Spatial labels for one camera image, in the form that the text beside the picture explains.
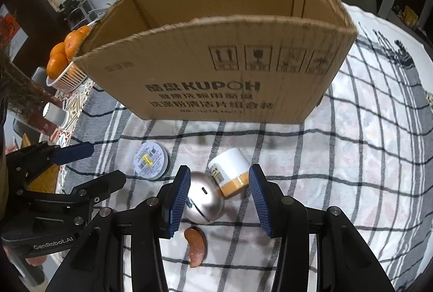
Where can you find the white storage rack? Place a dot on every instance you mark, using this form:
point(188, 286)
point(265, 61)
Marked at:
point(72, 9)

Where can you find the small brown curved piece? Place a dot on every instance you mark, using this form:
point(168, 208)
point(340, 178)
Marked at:
point(196, 248)

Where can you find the red wall painting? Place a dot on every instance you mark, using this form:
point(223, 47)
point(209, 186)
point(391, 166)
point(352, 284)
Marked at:
point(8, 24)

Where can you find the colourful patterned table runner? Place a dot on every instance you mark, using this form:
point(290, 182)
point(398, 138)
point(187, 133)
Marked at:
point(74, 105)

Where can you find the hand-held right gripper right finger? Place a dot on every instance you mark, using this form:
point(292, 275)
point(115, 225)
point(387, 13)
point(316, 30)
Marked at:
point(260, 200)

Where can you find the brown cardboard box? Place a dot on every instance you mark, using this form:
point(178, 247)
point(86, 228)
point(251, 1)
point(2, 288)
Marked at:
point(203, 75)

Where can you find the grey white plaid cloth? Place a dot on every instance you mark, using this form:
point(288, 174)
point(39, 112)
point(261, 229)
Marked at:
point(338, 160)

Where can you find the white plastic fruit basket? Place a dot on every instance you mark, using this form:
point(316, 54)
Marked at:
point(69, 77)

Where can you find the dried pink flowers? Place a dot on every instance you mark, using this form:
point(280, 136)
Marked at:
point(17, 82)

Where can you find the round tin with yellow label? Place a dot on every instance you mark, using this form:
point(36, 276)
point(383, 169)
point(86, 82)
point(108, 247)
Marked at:
point(151, 160)

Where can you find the white jar with tan lid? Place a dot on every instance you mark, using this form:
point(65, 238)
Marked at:
point(230, 163)

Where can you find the low cabinet with small things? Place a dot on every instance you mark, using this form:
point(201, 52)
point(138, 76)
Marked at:
point(409, 16)

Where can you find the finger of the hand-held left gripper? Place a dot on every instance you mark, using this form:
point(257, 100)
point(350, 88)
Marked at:
point(98, 185)
point(74, 151)

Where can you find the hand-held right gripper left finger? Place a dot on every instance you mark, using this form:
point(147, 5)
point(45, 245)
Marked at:
point(177, 200)

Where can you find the small grey cylinder speaker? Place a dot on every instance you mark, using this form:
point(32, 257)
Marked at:
point(55, 114)

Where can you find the orange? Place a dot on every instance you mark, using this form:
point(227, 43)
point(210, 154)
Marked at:
point(57, 50)
point(55, 65)
point(76, 39)

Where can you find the glass vase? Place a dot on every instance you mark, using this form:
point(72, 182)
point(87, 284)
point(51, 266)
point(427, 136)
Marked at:
point(30, 122)

